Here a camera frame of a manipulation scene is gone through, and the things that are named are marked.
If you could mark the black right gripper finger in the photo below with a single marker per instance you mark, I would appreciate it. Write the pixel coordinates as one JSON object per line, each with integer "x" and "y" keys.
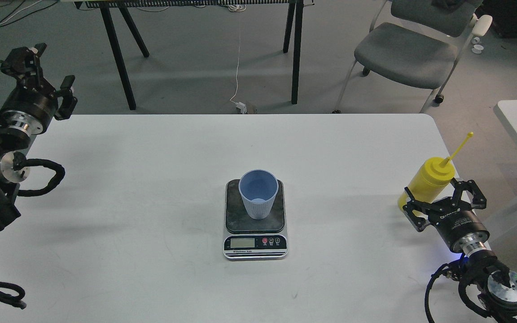
{"x": 477, "y": 199}
{"x": 418, "y": 212}

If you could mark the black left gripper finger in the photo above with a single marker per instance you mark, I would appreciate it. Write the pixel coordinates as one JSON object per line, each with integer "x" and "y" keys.
{"x": 23, "y": 64}
{"x": 69, "y": 101}

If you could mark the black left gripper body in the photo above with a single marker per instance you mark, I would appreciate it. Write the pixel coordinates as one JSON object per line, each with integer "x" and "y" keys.
{"x": 28, "y": 111}

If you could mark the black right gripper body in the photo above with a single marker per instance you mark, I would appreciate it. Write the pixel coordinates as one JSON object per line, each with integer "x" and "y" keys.
{"x": 454, "y": 221}

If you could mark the yellow squeeze bottle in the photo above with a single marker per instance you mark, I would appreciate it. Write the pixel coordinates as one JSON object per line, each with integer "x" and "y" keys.
{"x": 434, "y": 175}

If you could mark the blue ribbed plastic cup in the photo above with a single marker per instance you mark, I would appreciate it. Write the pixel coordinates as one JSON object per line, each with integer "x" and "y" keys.
{"x": 258, "y": 189}

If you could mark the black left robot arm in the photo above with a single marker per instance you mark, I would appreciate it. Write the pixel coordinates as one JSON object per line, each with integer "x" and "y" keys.
{"x": 20, "y": 176}

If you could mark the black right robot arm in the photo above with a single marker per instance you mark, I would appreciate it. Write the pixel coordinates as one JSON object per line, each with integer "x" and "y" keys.
{"x": 486, "y": 285}

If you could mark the black digital kitchen scale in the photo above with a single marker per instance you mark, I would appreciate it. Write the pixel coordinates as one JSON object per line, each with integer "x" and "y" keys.
{"x": 245, "y": 238}

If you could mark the grey office chair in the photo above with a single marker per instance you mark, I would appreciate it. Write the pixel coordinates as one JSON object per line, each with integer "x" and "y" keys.
{"x": 412, "y": 58}

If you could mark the white power adapter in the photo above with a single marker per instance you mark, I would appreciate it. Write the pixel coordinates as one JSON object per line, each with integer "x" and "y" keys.
{"x": 241, "y": 107}

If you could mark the black-legged background table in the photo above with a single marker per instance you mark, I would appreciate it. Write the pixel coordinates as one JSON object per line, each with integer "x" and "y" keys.
{"x": 202, "y": 46}

